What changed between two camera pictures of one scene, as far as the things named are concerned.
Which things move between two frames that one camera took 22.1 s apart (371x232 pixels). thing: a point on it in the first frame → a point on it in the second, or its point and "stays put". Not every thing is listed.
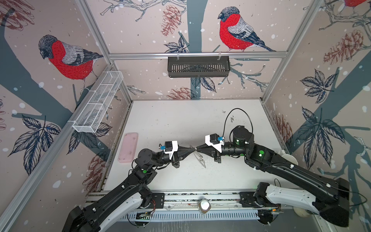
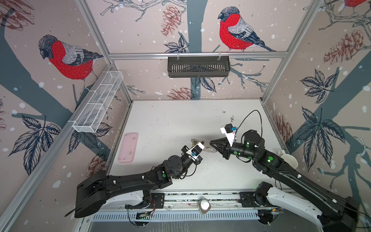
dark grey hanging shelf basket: (198, 66) stays put
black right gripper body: (218, 155) → (229, 150)
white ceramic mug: (288, 157) stays put
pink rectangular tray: (128, 148) stays put
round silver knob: (204, 206) stays put
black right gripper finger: (210, 151) → (221, 147)
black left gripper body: (174, 161) → (197, 161)
